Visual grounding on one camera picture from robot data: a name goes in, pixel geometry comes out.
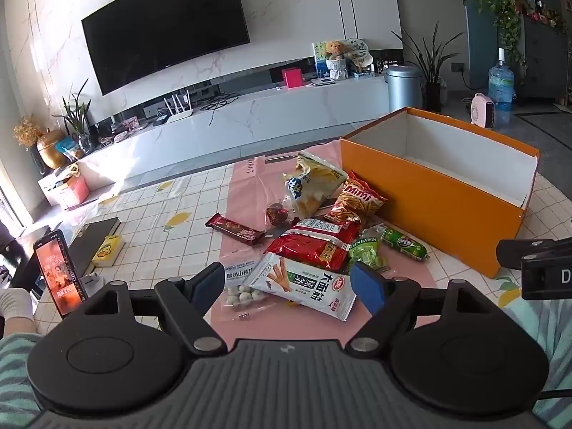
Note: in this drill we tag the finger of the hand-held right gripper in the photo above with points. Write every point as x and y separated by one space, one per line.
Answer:
511 252

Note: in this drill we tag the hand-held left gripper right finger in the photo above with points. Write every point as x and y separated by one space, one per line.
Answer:
368 288

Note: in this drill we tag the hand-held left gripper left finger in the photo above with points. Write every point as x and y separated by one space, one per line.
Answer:
210 283

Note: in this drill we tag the green pea snack bag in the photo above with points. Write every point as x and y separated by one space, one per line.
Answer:
366 252

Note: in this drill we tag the clear pack of white balls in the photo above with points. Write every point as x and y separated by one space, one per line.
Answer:
243 297

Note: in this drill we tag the green sausage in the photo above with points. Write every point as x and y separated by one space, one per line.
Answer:
404 243

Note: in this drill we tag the dark red wafer bar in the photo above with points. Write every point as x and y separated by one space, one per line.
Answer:
234 229

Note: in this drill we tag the white green snack sticks bag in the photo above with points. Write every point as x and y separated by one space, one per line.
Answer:
299 283

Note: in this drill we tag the orange red snack sticks bag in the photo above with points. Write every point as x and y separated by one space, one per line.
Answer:
355 203

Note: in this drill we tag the orange cardboard box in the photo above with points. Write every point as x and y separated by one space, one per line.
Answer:
438 205

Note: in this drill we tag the small clear dark snack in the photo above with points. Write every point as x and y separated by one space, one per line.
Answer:
277 213

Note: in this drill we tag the yellow white chips bag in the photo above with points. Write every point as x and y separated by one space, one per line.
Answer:
313 183

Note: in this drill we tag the checked lemon print tablecloth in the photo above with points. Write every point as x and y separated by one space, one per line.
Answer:
156 250

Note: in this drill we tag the pink printed table mat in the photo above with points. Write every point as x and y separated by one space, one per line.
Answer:
250 192

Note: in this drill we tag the white phone stand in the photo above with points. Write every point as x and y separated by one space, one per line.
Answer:
93 283

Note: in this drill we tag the black flat book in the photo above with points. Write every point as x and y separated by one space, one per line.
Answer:
91 243

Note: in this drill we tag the pink space heater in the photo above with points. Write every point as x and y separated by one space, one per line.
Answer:
482 109

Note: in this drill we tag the white marble television cabinet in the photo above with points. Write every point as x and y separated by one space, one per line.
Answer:
201 134

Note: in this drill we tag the smartphone with lit screen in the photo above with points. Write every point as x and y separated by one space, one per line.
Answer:
60 272

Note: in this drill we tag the blue water jug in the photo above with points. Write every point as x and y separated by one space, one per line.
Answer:
500 85

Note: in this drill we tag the open white pink carton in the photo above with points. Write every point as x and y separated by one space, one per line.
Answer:
67 190

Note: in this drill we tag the white wifi router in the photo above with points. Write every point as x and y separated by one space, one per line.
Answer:
178 114

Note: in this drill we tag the tall leafy potted plant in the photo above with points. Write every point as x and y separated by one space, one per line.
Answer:
431 94

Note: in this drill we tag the dark grey cabinet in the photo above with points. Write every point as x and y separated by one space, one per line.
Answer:
545 62

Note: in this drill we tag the dark low side table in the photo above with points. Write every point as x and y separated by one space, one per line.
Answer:
18 259

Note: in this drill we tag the silver trash bin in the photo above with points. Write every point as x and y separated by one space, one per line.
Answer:
403 89

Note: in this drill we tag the blue snack packet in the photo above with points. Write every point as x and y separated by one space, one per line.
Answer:
69 147

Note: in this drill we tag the gold round vase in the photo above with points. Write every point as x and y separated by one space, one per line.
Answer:
51 149

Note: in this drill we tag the green plant in glass vase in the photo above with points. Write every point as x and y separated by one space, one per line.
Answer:
78 120

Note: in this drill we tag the white flat scale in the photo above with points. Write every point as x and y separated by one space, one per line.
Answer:
321 82

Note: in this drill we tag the person's teal striped clothing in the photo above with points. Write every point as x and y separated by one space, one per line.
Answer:
15 380

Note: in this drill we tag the small dark bottles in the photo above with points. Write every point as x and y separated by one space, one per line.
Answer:
380 68

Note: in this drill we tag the pink square box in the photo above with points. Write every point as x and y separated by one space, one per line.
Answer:
292 77

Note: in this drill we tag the blue green picture card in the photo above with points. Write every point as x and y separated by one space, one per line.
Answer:
319 60

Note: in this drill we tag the dried yellow flowers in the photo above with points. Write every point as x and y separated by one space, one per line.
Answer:
27 132

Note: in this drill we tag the hanging green ivy plant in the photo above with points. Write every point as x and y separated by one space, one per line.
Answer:
505 13

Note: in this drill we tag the round paper fan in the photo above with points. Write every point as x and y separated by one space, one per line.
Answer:
357 49

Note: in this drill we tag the brown teddy bear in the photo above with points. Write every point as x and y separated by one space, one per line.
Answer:
335 49

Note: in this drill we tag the assorted small bottles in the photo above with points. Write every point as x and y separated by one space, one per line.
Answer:
543 11

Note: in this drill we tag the black flat screen television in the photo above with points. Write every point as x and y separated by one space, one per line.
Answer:
165 27

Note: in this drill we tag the pink photo frame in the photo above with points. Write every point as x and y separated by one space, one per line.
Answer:
127 124

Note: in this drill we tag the wall power outlet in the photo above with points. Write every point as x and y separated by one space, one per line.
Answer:
458 67

